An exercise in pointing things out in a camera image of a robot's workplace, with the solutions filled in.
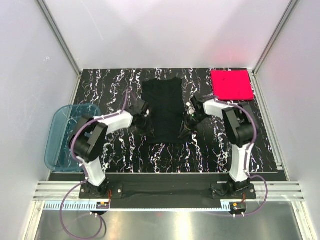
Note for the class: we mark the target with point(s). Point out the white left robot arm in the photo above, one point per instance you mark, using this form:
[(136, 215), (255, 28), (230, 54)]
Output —
[(87, 140)]

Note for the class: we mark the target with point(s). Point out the black t shirt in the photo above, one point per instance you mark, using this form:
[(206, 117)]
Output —
[(167, 109)]

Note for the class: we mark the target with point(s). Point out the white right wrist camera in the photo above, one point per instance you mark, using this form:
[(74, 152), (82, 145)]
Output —
[(189, 108)]

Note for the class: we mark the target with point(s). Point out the folded red t shirt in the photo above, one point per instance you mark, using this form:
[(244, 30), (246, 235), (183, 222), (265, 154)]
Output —
[(234, 85)]

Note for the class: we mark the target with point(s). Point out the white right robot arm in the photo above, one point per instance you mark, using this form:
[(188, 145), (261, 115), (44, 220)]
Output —
[(241, 131)]

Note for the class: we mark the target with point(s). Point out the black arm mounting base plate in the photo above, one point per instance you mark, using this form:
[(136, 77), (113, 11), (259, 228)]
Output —
[(124, 185)]

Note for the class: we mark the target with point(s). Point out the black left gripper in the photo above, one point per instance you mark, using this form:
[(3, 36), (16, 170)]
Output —
[(149, 130)]

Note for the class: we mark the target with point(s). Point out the blue transparent plastic bin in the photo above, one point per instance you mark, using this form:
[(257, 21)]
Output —
[(58, 157)]

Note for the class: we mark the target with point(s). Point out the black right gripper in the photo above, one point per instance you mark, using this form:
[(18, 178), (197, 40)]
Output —
[(185, 132)]

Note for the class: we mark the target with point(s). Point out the aluminium frame rail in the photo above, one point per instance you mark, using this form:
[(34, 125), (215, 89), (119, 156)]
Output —
[(272, 191)]

